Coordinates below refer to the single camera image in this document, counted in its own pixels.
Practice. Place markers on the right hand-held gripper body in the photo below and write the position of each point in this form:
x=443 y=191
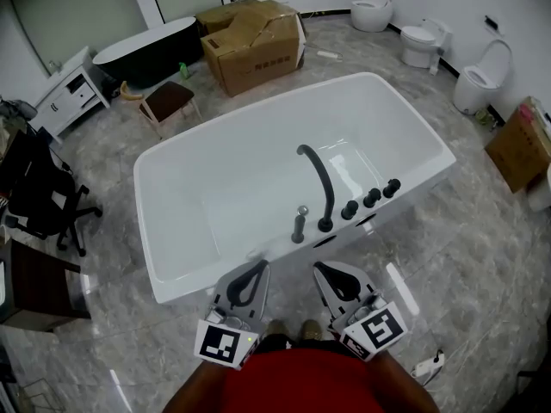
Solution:
x=379 y=325

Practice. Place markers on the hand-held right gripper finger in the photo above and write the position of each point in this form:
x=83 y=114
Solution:
x=355 y=280
x=329 y=299

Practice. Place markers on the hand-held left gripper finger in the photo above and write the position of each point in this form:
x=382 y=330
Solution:
x=224 y=291
x=258 y=295

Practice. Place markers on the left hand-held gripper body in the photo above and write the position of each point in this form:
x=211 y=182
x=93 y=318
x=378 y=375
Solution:
x=217 y=344

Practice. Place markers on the white bathtub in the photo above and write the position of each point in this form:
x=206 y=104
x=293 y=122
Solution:
x=258 y=153

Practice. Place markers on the person's right forearm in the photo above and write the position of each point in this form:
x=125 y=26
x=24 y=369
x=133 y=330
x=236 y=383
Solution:
x=404 y=387

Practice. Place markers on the person's left forearm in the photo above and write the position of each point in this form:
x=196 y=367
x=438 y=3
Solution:
x=193 y=392

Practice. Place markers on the dark freestanding bathtub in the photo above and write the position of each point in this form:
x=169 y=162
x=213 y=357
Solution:
x=146 y=56

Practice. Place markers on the person's right shoe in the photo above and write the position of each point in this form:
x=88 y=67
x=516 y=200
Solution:
x=311 y=329

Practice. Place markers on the person's shoe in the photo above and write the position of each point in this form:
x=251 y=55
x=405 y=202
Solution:
x=276 y=328
x=311 y=329

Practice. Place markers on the person's left shoe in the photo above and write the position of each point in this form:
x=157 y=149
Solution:
x=276 y=328

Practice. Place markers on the white power strip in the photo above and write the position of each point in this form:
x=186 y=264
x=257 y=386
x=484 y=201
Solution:
x=426 y=365
x=329 y=53

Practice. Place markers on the black faucet knob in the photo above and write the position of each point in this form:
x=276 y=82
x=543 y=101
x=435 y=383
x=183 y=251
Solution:
x=391 y=188
x=372 y=198
x=349 y=210

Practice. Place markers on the silver overflow cap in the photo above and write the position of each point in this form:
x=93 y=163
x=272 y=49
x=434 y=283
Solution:
x=303 y=209

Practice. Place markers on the person's red shirt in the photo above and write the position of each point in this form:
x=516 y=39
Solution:
x=297 y=381

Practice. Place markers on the black curved faucet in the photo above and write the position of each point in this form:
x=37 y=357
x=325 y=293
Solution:
x=323 y=183

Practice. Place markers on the dark wooden table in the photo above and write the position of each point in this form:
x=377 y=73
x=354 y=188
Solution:
x=39 y=286

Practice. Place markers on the wooden stool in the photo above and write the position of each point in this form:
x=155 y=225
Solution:
x=168 y=99

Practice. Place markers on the black office chair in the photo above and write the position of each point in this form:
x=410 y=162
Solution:
x=47 y=192

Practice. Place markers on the small cardboard box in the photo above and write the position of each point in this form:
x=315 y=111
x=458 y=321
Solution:
x=521 y=144

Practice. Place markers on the green bottle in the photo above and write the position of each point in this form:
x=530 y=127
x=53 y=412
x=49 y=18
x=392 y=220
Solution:
x=184 y=70

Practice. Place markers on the white toilet with raised lid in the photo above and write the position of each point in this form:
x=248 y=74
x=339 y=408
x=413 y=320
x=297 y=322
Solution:
x=478 y=84

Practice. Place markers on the white toilet with tank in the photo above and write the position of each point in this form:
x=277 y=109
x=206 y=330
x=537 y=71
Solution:
x=419 y=45

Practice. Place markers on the large cardboard box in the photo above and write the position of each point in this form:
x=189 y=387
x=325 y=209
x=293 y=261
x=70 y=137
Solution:
x=254 y=45

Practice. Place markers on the white cabinet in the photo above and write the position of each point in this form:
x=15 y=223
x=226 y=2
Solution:
x=64 y=97

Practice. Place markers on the round white toilet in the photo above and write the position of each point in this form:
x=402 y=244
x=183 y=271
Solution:
x=370 y=11

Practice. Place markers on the black wall holder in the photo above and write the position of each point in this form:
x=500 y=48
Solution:
x=491 y=22

